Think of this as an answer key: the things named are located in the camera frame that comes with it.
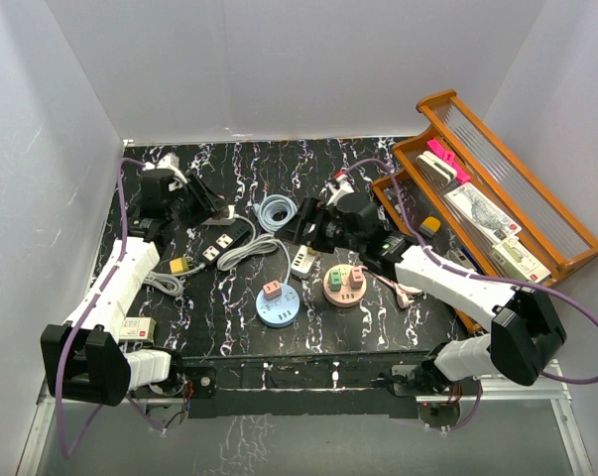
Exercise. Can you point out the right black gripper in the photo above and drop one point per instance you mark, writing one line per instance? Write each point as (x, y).
(295, 231)

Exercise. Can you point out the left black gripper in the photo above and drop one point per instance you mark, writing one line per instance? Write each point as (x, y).
(209, 204)

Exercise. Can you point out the white slanted power strip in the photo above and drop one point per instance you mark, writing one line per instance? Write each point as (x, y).
(303, 262)

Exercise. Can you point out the pink cube adapter top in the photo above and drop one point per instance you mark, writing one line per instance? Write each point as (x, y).
(272, 290)

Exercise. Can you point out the pink small adapter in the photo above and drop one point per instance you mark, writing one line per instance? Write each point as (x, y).
(356, 278)

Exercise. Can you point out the pink round power strip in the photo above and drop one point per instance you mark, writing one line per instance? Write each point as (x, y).
(346, 297)

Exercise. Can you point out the blue round power strip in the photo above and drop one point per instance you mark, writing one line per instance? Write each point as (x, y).
(280, 308)

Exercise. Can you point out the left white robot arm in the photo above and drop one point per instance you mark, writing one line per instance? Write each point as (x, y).
(82, 356)

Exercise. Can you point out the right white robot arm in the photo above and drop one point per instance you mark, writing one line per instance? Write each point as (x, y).
(522, 329)

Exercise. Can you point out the white long power strip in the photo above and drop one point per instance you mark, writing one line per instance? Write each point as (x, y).
(225, 218)

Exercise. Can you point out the black power strip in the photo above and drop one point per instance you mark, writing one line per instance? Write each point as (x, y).
(229, 238)

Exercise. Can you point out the yellow black adapter left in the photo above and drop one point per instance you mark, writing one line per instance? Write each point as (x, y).
(179, 265)

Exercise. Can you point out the yellow grey adapter on shelf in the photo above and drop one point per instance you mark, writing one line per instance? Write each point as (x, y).
(429, 227)

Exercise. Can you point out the small white red box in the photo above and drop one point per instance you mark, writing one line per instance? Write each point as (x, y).
(137, 329)

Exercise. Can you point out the pink box on shelf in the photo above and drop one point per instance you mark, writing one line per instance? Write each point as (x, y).
(448, 158)

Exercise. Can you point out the printed package on shelf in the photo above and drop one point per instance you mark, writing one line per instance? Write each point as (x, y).
(495, 224)

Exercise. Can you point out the wooden shelf rack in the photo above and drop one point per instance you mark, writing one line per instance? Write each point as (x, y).
(549, 230)

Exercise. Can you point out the green white box on shelf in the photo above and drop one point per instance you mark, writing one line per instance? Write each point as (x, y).
(517, 262)

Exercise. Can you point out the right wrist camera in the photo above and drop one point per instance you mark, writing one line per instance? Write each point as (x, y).
(338, 186)

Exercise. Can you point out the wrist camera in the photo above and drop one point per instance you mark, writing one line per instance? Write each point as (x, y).
(170, 162)
(338, 186)

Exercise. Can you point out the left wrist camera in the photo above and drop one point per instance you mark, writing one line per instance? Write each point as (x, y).
(170, 162)

